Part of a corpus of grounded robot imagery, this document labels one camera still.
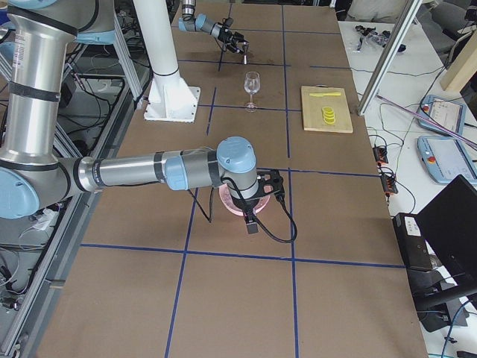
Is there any black camera cable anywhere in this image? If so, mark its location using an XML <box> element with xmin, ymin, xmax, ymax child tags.
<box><xmin>219</xmin><ymin>175</ymin><xmax>297</xmax><ymax>244</ymax></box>

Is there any steel double jigger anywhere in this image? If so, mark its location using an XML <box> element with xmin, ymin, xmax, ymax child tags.
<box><xmin>242</xmin><ymin>43</ymin><xmax>249</xmax><ymax>65</ymax></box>

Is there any orange black power strip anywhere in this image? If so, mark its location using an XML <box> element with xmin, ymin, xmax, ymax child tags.
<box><xmin>373</xmin><ymin>145</ymin><xmax>398</xmax><ymax>198</ymax></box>

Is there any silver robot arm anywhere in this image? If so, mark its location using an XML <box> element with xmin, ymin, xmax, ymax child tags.
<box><xmin>178</xmin><ymin>0</ymin><xmax>249</xmax><ymax>54</ymax></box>
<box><xmin>1</xmin><ymin>1</ymin><xmax>285</xmax><ymax>223</ymax></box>

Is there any pink bowl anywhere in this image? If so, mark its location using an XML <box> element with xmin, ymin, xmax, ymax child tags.
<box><xmin>218</xmin><ymin>184</ymin><xmax>270</xmax><ymax>216</ymax></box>

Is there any purple rod tool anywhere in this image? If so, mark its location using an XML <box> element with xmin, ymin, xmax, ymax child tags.
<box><xmin>376</xmin><ymin>95</ymin><xmax>476</xmax><ymax>149</ymax></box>

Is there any far teach pendant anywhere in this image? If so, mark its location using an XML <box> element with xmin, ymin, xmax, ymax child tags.
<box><xmin>417</xmin><ymin>95</ymin><xmax>467</xmax><ymax>134</ymax></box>

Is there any aluminium frame post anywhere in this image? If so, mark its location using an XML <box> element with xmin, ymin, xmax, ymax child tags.
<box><xmin>357</xmin><ymin>0</ymin><xmax>422</xmax><ymax>116</ymax></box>

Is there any clear wine glass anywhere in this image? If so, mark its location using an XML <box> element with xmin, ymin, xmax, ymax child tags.
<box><xmin>244</xmin><ymin>72</ymin><xmax>260</xmax><ymax>112</ymax></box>

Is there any black box device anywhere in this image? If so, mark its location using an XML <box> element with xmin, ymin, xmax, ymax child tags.
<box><xmin>392</xmin><ymin>213</ymin><xmax>433</xmax><ymax>272</ymax></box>

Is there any teach pendant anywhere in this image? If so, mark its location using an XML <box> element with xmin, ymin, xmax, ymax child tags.
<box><xmin>417</xmin><ymin>95</ymin><xmax>467</xmax><ymax>134</ymax></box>
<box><xmin>417</xmin><ymin>136</ymin><xmax>476</xmax><ymax>185</ymax></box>

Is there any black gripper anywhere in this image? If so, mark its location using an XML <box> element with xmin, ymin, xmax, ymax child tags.
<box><xmin>218</xmin><ymin>28</ymin><xmax>244</xmax><ymax>51</ymax></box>
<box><xmin>254</xmin><ymin>169</ymin><xmax>285</xmax><ymax>201</ymax></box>

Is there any bamboo cutting board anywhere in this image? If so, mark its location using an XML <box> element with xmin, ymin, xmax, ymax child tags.
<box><xmin>300</xmin><ymin>86</ymin><xmax>353</xmax><ymax>134</ymax></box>

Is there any near teach pendant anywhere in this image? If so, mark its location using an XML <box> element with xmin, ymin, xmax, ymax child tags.
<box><xmin>417</xmin><ymin>136</ymin><xmax>476</xmax><ymax>185</ymax></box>

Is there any black monitor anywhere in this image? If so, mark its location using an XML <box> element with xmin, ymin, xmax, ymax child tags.
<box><xmin>414</xmin><ymin>175</ymin><xmax>476</xmax><ymax>310</ymax></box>

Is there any white pedestal column base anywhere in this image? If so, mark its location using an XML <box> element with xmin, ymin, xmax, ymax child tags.
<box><xmin>133</xmin><ymin>0</ymin><xmax>200</xmax><ymax>123</ymax></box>

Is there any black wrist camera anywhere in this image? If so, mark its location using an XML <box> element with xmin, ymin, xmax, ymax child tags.
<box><xmin>222</xmin><ymin>17</ymin><xmax>233</xmax><ymax>28</ymax></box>
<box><xmin>246</xmin><ymin>221</ymin><xmax>259</xmax><ymax>235</ymax></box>

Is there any yellow plastic knife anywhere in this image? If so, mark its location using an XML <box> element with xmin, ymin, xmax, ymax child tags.
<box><xmin>309</xmin><ymin>92</ymin><xmax>341</xmax><ymax>98</ymax></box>

